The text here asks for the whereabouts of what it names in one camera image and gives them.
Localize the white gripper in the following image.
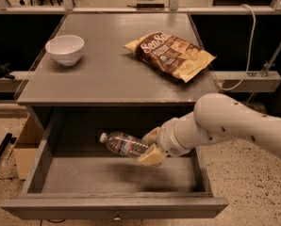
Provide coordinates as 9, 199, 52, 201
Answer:
138, 118, 190, 166

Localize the clear plastic water bottle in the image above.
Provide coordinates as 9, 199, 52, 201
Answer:
100, 132, 148, 158

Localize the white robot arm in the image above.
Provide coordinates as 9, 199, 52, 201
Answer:
138, 93, 281, 166

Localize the open grey top drawer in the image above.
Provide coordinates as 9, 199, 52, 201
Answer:
1, 107, 228, 219

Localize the brown chips bag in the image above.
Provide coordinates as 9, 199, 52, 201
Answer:
124, 31, 215, 83

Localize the cardboard box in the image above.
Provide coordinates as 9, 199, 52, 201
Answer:
13, 116, 42, 180

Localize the white ceramic bowl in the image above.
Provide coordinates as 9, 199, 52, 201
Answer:
45, 35, 85, 66

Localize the black bar on floor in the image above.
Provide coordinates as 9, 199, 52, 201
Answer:
0, 133, 16, 158

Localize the black cloth object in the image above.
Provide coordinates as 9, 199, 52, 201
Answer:
0, 63, 15, 80

